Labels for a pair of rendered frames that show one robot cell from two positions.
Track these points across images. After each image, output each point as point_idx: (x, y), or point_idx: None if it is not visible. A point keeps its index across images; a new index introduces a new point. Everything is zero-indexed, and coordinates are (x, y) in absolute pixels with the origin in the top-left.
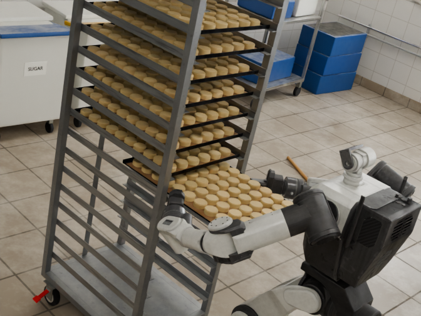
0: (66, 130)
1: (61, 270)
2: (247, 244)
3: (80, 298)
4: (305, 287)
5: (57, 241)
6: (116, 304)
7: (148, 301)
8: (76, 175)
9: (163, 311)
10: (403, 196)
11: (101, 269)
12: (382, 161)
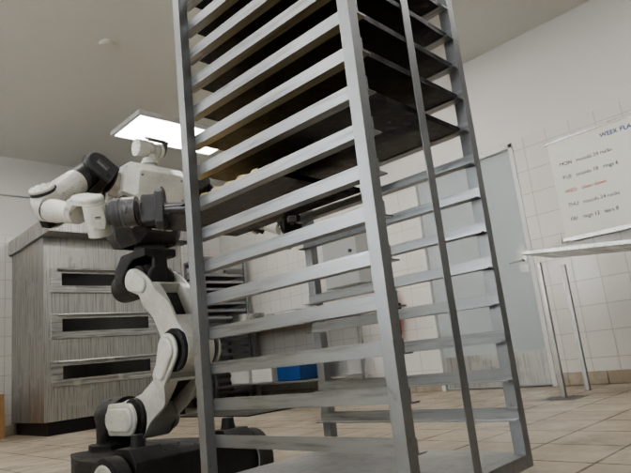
0: None
1: (497, 457)
2: None
3: (430, 451)
4: (172, 270)
5: (492, 376)
6: (369, 458)
7: (315, 468)
8: (444, 234)
9: (286, 467)
10: None
11: (423, 471)
12: (97, 152)
